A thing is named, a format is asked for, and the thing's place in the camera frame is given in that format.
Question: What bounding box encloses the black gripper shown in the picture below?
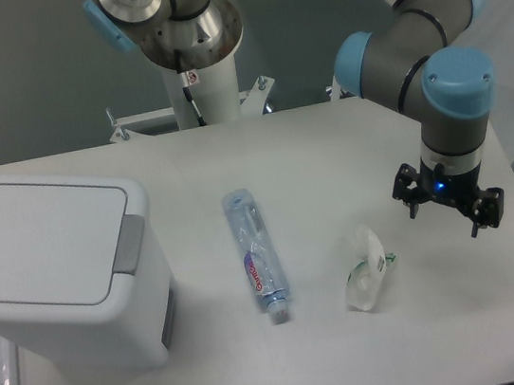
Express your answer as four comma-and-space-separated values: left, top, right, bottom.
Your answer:
392, 160, 505, 238

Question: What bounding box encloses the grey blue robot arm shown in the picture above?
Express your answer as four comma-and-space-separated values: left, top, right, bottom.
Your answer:
334, 0, 505, 230

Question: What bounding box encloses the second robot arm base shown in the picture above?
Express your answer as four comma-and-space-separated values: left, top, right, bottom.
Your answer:
83, 0, 244, 73

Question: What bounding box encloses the white trash can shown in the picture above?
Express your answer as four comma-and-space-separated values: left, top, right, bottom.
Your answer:
0, 174, 174, 369

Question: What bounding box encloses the crumpled white plastic wrapper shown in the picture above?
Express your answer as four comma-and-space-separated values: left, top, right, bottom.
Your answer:
344, 225, 397, 313

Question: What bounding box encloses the clear plastic water bottle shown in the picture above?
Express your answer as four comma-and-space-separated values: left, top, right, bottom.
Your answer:
221, 189, 291, 325

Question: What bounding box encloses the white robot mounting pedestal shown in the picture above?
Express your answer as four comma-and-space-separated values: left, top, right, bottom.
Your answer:
106, 55, 275, 143

